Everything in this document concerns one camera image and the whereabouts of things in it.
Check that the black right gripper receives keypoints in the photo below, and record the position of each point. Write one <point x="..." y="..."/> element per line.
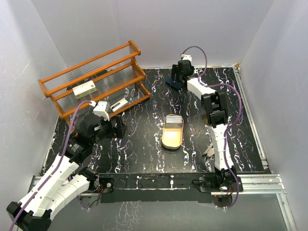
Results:
<point x="175" y="70"/>

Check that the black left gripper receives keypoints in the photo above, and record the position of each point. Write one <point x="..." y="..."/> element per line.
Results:
<point x="118" y="131"/>

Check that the blue leather card holder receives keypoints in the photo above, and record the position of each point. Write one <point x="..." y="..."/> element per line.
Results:
<point x="173" y="84"/>

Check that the stack of credit cards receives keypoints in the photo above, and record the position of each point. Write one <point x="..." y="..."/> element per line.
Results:
<point x="173" y="122"/>

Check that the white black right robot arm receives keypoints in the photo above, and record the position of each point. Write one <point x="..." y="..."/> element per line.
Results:
<point x="215" y="117"/>

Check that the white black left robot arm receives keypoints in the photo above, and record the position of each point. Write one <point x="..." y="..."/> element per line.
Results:
<point x="65" y="180"/>

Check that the beige oval card tray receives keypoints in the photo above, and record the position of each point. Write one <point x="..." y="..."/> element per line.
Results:
<point x="172" y="138"/>

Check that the white black small device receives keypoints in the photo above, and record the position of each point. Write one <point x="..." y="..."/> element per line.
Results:
<point x="118" y="105"/>

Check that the white red small box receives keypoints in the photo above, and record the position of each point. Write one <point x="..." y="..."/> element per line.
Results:
<point x="84" y="89"/>

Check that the orange wooden shelf rack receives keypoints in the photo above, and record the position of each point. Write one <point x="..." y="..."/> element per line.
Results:
<point x="115" y="73"/>

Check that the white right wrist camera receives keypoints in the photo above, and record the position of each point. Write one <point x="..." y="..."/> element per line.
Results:
<point x="186" y="57"/>

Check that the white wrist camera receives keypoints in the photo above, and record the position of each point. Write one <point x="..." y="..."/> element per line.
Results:
<point x="101" y="110"/>
<point x="186" y="57"/>

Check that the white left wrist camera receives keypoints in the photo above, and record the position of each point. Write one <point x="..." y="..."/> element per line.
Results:
<point x="101" y="110"/>

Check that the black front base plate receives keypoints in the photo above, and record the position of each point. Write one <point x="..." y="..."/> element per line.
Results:
<point x="162" y="187"/>

